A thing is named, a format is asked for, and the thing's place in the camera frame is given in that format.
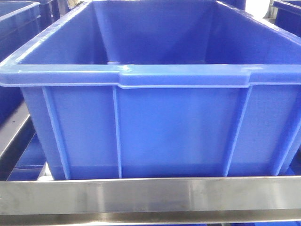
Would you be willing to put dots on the middle blue crate on shelf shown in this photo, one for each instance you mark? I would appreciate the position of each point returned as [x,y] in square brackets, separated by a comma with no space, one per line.
[161,88]

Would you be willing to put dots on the stainless steel shelf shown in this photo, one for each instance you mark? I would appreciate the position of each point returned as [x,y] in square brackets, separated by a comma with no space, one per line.
[144,201]

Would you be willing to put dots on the blue bin behind table left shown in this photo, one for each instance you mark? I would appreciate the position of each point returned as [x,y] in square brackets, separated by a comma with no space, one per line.
[30,164]

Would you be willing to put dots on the right blue crate with label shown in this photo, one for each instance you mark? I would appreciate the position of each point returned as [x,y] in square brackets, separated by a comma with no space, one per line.
[288,15]

